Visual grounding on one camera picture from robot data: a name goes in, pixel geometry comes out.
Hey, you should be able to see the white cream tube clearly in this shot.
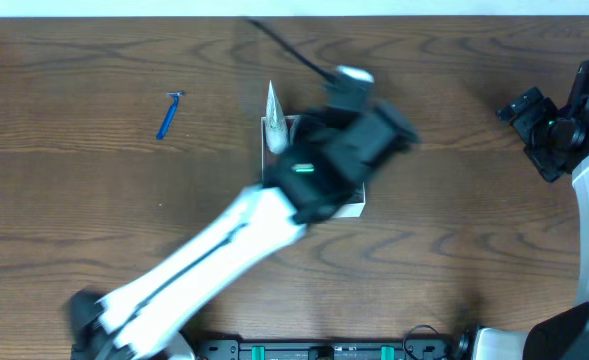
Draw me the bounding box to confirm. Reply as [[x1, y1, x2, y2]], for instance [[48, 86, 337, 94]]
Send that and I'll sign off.
[[264, 82, 289, 155]]

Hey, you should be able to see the blue disposable razor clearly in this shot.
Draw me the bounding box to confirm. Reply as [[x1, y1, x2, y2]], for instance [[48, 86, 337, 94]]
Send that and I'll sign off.
[[156, 91, 185, 140]]

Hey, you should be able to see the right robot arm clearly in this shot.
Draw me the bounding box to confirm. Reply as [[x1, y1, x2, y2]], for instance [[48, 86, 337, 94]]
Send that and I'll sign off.
[[455, 60, 589, 360]]

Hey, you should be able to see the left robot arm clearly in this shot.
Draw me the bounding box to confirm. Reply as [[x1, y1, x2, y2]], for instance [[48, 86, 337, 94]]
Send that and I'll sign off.
[[69, 66, 419, 359]]

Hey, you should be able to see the white box pink interior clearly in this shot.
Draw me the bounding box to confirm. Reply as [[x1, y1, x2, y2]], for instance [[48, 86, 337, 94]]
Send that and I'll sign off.
[[260, 115, 366, 219]]

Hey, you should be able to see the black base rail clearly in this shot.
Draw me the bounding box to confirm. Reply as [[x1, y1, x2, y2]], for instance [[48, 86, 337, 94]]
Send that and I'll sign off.
[[196, 325, 473, 360]]

